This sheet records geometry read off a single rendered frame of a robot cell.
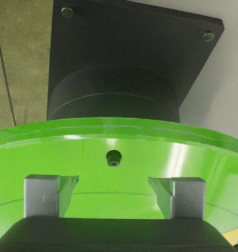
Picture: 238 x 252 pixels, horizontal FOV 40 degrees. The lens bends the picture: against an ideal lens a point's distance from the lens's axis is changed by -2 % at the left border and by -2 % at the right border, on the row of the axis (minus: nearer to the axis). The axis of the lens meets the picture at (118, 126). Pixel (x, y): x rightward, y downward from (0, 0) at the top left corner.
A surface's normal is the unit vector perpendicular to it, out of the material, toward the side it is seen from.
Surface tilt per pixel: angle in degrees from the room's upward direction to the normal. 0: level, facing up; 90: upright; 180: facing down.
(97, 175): 24
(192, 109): 0
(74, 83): 90
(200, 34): 0
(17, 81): 0
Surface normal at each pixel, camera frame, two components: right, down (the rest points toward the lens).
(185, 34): 0.00, 0.83
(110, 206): 0.00, 0.62
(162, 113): 0.62, -0.44
